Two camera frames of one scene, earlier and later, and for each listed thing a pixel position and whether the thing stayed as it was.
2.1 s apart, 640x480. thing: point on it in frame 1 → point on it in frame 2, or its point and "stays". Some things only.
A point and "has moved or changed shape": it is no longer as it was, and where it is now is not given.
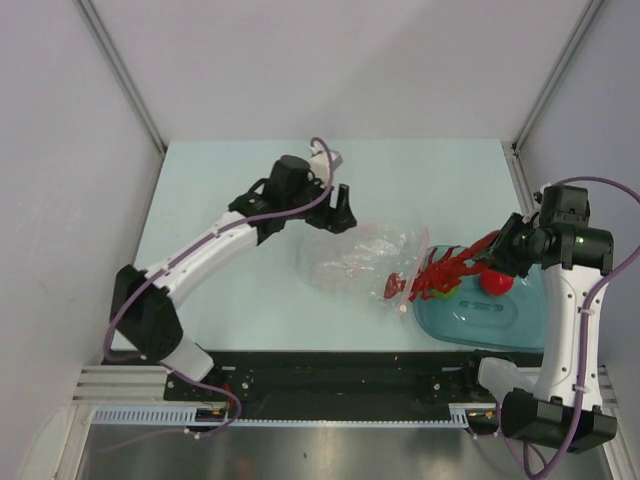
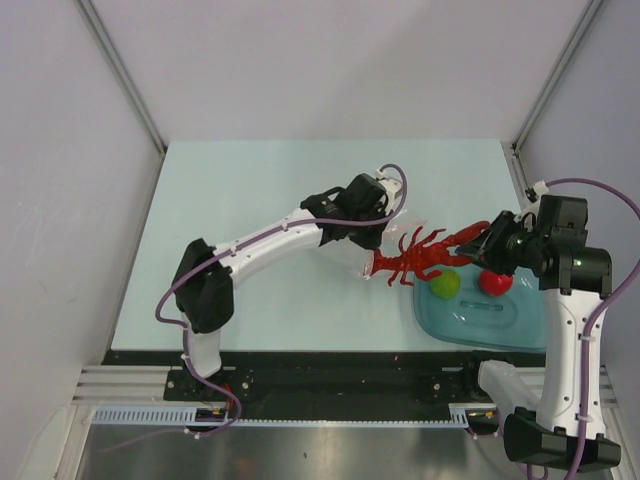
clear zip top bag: x=375 y=261 has moved or changed shape
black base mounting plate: x=451 y=378 stays
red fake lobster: x=444 y=273 → x=422 y=256
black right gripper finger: x=512 y=251 → x=488 y=240
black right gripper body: x=537 y=258 stays
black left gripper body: x=313 y=190 → x=365 y=234
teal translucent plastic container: x=472 y=316 stays
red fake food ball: x=495 y=283 stays
